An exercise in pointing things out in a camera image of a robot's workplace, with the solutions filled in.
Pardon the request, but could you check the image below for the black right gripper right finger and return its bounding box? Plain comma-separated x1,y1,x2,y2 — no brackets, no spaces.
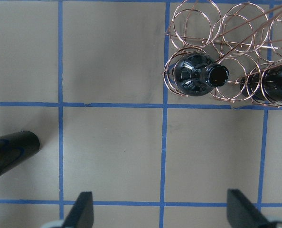
226,189,269,228

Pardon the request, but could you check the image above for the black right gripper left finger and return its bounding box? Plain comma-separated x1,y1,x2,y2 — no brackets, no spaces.
63,191,94,228

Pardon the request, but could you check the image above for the dark wine bottle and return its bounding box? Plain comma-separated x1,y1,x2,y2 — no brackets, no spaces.
240,64,282,103
0,131,40,176
174,52,229,96

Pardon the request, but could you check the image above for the copper wire bottle basket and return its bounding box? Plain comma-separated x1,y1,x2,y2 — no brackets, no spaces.
163,0,282,108

